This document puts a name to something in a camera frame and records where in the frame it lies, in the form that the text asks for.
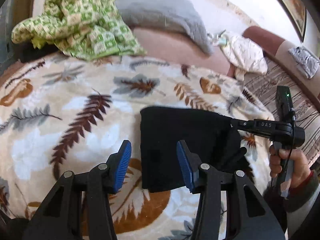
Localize black pants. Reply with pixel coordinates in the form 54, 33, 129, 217
140, 106, 254, 193

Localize grey red sleeve forearm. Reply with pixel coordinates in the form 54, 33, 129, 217
262, 170, 320, 233

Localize person's right hand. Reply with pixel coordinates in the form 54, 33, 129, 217
268, 145, 313, 189

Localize striped brown bedspread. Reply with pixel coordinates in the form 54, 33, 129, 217
244, 57, 319, 166

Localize cream floral pillow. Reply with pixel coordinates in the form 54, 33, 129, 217
207, 30, 268, 81

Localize silver foil packet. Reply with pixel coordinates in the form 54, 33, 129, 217
288, 47, 319, 79

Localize brown sofa headboard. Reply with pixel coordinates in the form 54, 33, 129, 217
243, 26, 320, 109

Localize leaf-print fleece blanket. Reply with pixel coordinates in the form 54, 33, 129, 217
1, 53, 273, 239

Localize pink bed sheet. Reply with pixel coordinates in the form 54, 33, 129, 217
132, 27, 235, 77

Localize grey quilted pillow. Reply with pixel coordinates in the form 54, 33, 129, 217
115, 0, 214, 55

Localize green patterned cloth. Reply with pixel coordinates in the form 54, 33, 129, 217
11, 0, 145, 61

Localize black cable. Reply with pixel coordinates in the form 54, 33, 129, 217
269, 109, 320, 188

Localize black camera box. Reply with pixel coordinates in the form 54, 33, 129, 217
276, 86, 295, 123

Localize framed wall picture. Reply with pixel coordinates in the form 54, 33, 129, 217
277, 0, 307, 42

